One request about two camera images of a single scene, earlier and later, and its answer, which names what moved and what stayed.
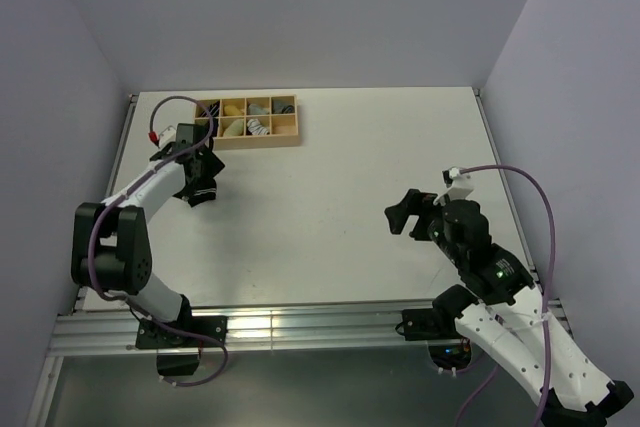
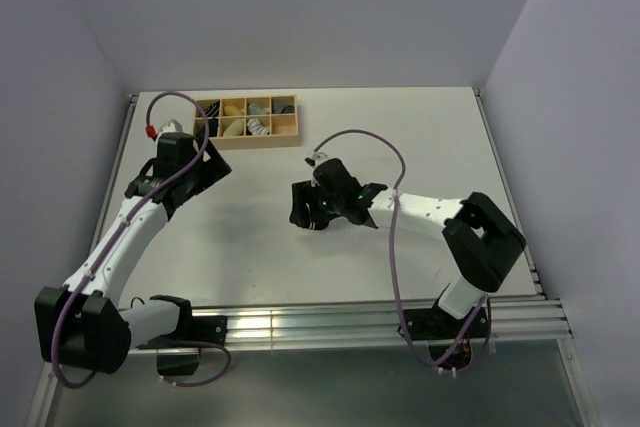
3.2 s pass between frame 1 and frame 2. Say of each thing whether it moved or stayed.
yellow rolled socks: stayed
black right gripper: moved
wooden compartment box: stayed
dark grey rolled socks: stayed
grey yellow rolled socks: stayed
